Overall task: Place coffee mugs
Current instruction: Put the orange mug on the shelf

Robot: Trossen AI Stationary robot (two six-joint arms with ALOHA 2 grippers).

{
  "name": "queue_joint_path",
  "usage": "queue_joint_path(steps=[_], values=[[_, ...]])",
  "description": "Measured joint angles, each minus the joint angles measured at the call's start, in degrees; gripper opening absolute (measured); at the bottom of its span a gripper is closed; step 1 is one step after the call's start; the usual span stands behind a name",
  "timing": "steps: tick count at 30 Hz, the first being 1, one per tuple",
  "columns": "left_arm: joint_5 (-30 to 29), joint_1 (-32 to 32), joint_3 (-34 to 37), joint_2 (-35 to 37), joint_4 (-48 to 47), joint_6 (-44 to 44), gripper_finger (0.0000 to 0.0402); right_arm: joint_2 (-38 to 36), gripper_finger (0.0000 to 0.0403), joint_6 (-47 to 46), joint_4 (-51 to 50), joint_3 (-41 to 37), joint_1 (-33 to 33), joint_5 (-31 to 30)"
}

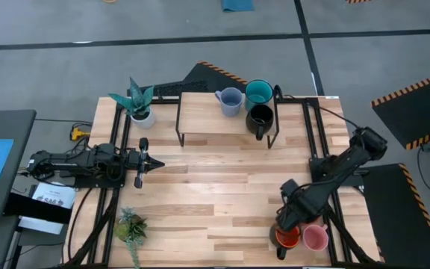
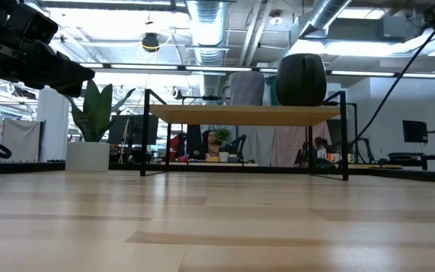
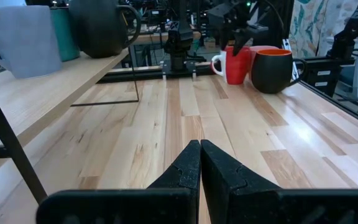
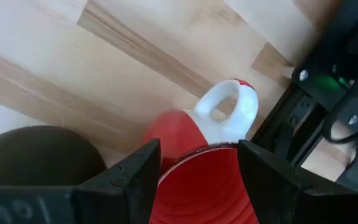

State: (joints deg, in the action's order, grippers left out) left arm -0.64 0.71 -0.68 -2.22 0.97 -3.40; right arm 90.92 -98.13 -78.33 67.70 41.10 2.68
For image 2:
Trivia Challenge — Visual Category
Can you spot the wall-side black monitor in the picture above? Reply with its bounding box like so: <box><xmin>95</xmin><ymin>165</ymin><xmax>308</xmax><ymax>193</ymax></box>
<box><xmin>402</xmin><ymin>119</ymin><xmax>429</xmax><ymax>144</ymax></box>

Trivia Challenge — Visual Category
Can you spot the small background potted plant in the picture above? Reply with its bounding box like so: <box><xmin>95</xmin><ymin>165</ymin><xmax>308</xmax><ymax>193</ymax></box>
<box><xmin>214</xmin><ymin>127</ymin><xmax>233</xmax><ymax>163</ymax></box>

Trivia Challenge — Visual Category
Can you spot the silver ribbed ventilation duct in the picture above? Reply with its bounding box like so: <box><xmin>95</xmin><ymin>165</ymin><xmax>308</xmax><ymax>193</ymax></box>
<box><xmin>185</xmin><ymin>0</ymin><xmax>229</xmax><ymax>97</ymax></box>

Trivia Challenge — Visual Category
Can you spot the silver smooth ventilation duct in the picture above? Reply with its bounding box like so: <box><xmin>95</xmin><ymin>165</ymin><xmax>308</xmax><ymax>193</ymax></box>
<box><xmin>300</xmin><ymin>0</ymin><xmax>354</xmax><ymax>39</ymax></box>

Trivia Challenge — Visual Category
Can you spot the person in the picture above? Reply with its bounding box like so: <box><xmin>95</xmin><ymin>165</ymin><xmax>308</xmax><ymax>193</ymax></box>
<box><xmin>313</xmin><ymin>136</ymin><xmax>331</xmax><ymax>159</ymax></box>
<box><xmin>201</xmin><ymin>130</ymin><xmax>222</xmax><ymax>162</ymax></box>

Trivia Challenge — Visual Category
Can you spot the grey fabric board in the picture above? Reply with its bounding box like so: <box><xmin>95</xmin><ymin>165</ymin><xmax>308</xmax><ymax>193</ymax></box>
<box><xmin>2</xmin><ymin>119</ymin><xmax>45</xmax><ymax>162</ymax></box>

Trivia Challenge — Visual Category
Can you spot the teal glass mug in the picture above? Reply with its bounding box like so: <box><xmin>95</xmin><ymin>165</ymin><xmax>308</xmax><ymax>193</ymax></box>
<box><xmin>264</xmin><ymin>75</ymin><xmax>281</xmax><ymax>107</ymax></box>

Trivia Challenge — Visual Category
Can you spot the black aluminium table frame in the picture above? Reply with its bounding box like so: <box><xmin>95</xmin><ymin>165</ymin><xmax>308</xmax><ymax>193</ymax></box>
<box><xmin>0</xmin><ymin>160</ymin><xmax>435</xmax><ymax>184</ymax></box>

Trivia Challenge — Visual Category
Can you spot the round black mug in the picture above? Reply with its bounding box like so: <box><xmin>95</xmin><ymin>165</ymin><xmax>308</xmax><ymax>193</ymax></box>
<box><xmin>276</xmin><ymin>53</ymin><xmax>328</xmax><ymax>107</ymax></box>

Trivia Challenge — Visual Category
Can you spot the pink hanging cloth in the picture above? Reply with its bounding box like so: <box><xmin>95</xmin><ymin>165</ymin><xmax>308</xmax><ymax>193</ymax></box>
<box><xmin>272</xmin><ymin>120</ymin><xmax>332</xmax><ymax>168</ymax></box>

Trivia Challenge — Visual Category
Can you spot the grey-blue mug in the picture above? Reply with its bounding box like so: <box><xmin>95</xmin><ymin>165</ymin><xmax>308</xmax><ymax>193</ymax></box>
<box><xmin>227</xmin><ymin>70</ymin><xmax>266</xmax><ymax>107</ymax></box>

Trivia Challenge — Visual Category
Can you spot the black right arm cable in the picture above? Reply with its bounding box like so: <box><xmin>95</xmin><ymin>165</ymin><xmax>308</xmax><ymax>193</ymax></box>
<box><xmin>347</xmin><ymin>32</ymin><xmax>435</xmax><ymax>150</ymax></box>

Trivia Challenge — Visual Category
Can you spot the white hanging cloth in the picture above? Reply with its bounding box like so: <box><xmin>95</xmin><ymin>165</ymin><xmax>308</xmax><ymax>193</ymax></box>
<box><xmin>236</xmin><ymin>125</ymin><xmax>277</xmax><ymax>167</ymax></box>

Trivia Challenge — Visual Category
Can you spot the black background monitor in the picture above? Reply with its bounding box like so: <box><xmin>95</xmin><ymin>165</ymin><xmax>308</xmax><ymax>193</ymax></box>
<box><xmin>107</xmin><ymin>114</ymin><xmax>159</xmax><ymax>146</ymax></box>

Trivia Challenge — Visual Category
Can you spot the wooden shelf with black legs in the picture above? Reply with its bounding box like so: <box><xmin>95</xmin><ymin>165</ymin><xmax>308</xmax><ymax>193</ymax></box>
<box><xmin>140</xmin><ymin>88</ymin><xmax>350</xmax><ymax>181</ymax></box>

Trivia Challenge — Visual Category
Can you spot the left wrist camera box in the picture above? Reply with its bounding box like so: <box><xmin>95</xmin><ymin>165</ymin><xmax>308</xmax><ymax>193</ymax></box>
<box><xmin>21</xmin><ymin>13</ymin><xmax>60</xmax><ymax>45</ymax></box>

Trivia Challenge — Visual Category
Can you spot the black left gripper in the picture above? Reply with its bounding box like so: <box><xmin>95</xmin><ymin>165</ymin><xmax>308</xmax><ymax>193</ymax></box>
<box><xmin>0</xmin><ymin>14</ymin><xmax>96</xmax><ymax>98</ymax></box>

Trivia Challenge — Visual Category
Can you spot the snake plant in white pot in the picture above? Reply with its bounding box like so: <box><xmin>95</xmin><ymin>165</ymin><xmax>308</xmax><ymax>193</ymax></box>
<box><xmin>65</xmin><ymin>79</ymin><xmax>137</xmax><ymax>173</ymax></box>

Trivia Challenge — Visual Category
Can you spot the black overhead camera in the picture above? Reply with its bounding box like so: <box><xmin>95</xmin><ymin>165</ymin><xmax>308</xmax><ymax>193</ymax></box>
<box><xmin>140</xmin><ymin>32</ymin><xmax>161</xmax><ymax>53</ymax></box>

